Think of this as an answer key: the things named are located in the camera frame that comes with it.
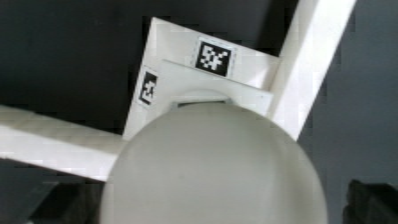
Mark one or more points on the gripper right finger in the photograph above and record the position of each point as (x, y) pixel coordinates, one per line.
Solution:
(372, 204)

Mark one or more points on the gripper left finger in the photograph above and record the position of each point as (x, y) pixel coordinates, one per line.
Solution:
(49, 202)

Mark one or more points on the white lamp bulb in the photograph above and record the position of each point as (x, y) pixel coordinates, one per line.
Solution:
(212, 170)

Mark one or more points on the white lamp base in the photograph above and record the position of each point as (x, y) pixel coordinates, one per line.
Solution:
(198, 69)

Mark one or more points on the white front wall rail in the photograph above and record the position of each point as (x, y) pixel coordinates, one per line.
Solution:
(56, 144)

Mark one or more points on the white wall rail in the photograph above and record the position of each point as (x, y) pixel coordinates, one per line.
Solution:
(313, 37)
(56, 144)

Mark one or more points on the white right wall rail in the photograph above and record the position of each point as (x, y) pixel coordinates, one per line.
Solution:
(313, 37)

